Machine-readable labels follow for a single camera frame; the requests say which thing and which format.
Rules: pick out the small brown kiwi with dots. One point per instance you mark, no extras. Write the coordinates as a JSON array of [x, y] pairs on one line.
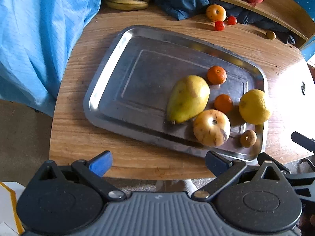
[[248, 138]]

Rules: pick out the orange mandarin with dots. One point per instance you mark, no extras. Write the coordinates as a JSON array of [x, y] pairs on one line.
[[216, 75], [223, 103]]

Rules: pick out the pale spotted apple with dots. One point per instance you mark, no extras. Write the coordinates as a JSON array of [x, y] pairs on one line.
[[212, 128]]

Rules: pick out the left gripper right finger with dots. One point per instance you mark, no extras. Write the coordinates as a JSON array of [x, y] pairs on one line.
[[227, 173]]

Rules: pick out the red cherry tomato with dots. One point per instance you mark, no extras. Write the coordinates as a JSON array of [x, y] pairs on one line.
[[219, 25], [231, 20]]

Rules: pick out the orange yellow persimmon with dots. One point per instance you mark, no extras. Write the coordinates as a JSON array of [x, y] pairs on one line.
[[215, 12]]

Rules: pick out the yellow lemon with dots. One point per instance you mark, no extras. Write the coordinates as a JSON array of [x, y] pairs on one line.
[[254, 107]]

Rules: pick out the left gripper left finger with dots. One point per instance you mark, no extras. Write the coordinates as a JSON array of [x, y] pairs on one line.
[[91, 174]]

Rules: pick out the green red mango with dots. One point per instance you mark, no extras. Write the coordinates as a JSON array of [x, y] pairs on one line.
[[188, 98]]

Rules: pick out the yellow bananas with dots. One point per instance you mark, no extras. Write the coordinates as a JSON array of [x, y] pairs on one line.
[[127, 5]]

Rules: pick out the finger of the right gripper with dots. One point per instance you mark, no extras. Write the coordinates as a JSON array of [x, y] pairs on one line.
[[262, 157], [303, 141]]

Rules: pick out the light blue garment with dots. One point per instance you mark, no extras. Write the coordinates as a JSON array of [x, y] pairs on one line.
[[37, 38]]

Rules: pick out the small brown longan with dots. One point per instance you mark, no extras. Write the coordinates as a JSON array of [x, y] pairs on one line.
[[271, 35]]

